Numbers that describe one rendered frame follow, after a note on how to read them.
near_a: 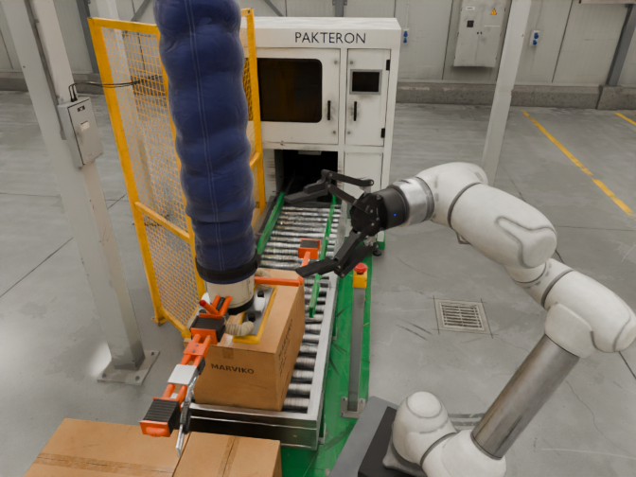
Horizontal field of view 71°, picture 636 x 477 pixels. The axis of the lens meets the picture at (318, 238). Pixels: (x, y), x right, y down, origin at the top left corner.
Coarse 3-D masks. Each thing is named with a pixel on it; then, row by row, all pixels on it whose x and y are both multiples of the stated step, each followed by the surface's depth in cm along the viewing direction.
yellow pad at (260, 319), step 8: (256, 288) 186; (272, 288) 186; (256, 296) 181; (264, 296) 181; (272, 296) 182; (272, 304) 179; (248, 312) 172; (264, 312) 173; (240, 320) 169; (248, 320) 168; (256, 320) 169; (264, 320) 169; (256, 328) 164; (240, 336) 162; (248, 336) 162; (256, 336) 162
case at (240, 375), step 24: (288, 288) 223; (288, 312) 206; (264, 336) 192; (288, 336) 208; (216, 360) 192; (240, 360) 189; (264, 360) 187; (288, 360) 213; (216, 384) 200; (240, 384) 197; (264, 384) 194; (288, 384) 218; (264, 408) 202
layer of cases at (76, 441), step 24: (72, 432) 198; (96, 432) 198; (120, 432) 198; (192, 432) 198; (48, 456) 188; (72, 456) 188; (96, 456) 188; (120, 456) 188; (144, 456) 188; (168, 456) 188; (192, 456) 188; (216, 456) 188; (240, 456) 188; (264, 456) 188
